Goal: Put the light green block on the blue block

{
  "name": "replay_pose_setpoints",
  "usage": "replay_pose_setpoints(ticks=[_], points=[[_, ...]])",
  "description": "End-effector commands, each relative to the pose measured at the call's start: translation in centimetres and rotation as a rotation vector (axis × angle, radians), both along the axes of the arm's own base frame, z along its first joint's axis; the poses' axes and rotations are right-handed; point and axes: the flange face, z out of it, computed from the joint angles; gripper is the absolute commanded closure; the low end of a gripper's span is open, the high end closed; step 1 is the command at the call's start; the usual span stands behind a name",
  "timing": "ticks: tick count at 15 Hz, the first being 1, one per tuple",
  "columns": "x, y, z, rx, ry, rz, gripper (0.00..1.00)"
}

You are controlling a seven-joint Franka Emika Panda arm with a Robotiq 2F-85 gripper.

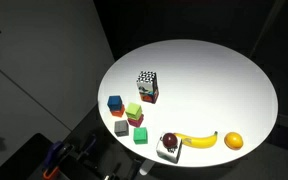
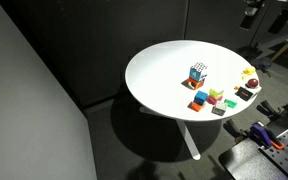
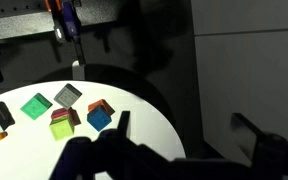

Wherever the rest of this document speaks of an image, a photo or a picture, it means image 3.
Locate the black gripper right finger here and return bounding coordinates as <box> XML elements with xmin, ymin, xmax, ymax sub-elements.
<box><xmin>229</xmin><ymin>112</ymin><xmax>269</xmax><ymax>167</ymax></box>

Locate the white table leg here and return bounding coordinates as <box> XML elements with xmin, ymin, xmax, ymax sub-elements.
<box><xmin>71</xmin><ymin>60</ymin><xmax>86</xmax><ymax>81</ymax></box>

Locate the black perforated board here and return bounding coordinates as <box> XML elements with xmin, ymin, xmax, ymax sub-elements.
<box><xmin>0</xmin><ymin>0</ymin><xmax>125</xmax><ymax>44</ymax></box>

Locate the light green block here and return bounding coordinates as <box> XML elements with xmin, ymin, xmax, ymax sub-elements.
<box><xmin>48</xmin><ymin>116</ymin><xmax>76</xmax><ymax>142</ymax></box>

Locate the dark green block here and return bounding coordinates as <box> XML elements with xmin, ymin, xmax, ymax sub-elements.
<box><xmin>19</xmin><ymin>92</ymin><xmax>54</xmax><ymax>121</ymax></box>

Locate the grey block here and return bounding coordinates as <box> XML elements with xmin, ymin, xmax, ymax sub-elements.
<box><xmin>53</xmin><ymin>83</ymin><xmax>83</xmax><ymax>110</ymax></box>

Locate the white and black box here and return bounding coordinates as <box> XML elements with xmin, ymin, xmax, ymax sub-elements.
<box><xmin>0</xmin><ymin>101</ymin><xmax>16</xmax><ymax>131</ymax></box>

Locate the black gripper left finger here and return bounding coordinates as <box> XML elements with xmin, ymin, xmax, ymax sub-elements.
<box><xmin>116</xmin><ymin>110</ymin><xmax>131</xmax><ymax>138</ymax></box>

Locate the magenta block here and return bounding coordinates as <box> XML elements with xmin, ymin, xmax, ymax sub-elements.
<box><xmin>50</xmin><ymin>106</ymin><xmax>82</xmax><ymax>127</ymax></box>

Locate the orange block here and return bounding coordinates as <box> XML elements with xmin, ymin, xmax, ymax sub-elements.
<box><xmin>87</xmin><ymin>98</ymin><xmax>116</xmax><ymax>117</ymax></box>

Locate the blue block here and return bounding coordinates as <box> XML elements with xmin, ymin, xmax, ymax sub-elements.
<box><xmin>86</xmin><ymin>105</ymin><xmax>113</xmax><ymax>132</ymax></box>

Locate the blue and orange clamp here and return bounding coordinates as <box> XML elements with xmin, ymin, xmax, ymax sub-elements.
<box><xmin>44</xmin><ymin>0</ymin><xmax>87</xmax><ymax>66</ymax></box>

